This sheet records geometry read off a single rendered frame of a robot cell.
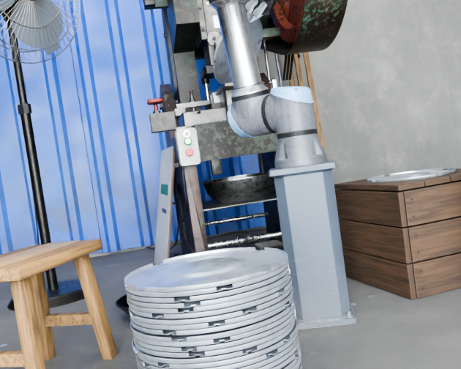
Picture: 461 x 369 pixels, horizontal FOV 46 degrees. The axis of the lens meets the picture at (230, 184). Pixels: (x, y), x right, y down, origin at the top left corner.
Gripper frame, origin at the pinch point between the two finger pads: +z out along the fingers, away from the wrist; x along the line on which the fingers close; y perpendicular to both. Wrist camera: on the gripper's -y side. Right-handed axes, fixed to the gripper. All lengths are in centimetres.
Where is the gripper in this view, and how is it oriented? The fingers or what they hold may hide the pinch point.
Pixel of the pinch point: (251, 18)
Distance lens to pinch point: 212.2
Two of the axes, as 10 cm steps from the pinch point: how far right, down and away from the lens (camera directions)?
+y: -4.7, 1.1, -8.8
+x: 7.2, 6.3, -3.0
